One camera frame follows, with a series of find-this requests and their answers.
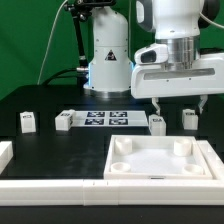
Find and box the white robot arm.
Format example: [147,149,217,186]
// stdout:
[84,0,224,107]

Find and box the white square tabletop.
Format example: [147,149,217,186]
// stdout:
[104,135,213,180]

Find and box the white AprilTag base sheet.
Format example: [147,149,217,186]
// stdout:
[72,110,148,127]

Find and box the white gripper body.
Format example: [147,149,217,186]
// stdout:
[131,53,224,99]

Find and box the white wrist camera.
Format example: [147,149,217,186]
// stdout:
[134,43,169,65]

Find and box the white U-shaped obstacle fence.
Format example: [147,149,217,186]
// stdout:
[0,141,224,206]

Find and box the white cable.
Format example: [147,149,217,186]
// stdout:
[37,0,69,86]

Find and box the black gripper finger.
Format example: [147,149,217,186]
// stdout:
[198,95,208,114]
[152,97,161,116]

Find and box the black cable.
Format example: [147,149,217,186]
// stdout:
[42,67,90,87]

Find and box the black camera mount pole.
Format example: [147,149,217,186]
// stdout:
[64,0,116,72]

